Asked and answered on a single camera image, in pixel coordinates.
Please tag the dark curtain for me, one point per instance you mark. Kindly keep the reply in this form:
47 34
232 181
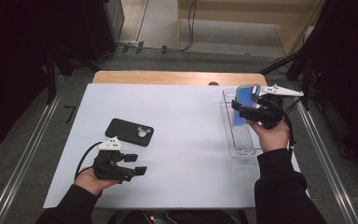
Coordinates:
348 77

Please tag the person's left hand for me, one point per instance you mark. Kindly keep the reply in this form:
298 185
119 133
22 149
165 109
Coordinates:
90 183

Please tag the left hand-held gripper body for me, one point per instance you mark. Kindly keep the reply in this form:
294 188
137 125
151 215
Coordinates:
108 169

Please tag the light wooden furniture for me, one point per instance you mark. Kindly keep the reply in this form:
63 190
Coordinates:
261 18

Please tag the aluminium floor rail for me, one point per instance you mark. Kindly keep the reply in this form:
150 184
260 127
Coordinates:
24 158
329 161

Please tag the black stand legs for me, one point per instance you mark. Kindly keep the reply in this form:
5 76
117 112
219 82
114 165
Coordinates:
51 77
292 62

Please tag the white board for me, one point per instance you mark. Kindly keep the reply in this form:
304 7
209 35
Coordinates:
183 174

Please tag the wooden table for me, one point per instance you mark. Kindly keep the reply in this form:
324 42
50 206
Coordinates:
167 77

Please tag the clear plastic tray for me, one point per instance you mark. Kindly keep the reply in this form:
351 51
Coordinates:
245 140

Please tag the person's right hand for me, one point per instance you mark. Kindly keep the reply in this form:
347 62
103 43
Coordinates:
273 138

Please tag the iridescent phone case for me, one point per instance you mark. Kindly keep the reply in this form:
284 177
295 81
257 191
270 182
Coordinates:
245 96

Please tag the black phone case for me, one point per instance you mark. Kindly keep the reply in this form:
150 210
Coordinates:
127 130

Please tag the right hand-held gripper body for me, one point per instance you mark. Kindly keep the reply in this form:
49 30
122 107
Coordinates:
270 113

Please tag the black cabinet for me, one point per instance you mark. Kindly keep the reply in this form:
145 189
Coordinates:
101 25

